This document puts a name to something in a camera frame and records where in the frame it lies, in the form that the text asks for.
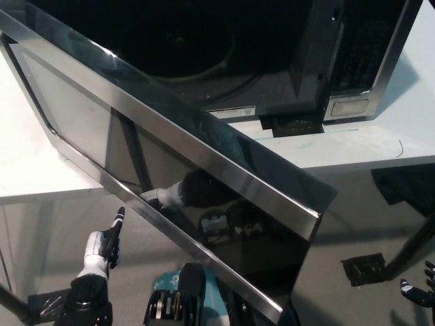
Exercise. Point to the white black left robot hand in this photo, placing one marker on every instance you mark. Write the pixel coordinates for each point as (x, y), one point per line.
(96, 251)

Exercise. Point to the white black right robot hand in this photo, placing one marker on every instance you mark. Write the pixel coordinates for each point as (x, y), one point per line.
(421, 295)

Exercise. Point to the black glass microwave door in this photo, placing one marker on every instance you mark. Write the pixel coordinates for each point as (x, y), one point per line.
(170, 136)

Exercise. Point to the black teal robot body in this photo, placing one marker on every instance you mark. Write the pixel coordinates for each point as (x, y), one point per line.
(190, 299)

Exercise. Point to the black pad under microwave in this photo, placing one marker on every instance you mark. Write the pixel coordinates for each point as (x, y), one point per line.
(292, 127)

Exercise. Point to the glass microwave turntable plate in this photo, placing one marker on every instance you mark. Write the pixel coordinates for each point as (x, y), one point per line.
(217, 64)

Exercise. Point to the black slanted table leg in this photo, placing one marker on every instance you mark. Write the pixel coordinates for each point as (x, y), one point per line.
(13, 305)
(413, 248)

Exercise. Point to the black cloth under table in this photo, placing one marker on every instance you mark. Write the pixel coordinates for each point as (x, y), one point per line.
(408, 190)

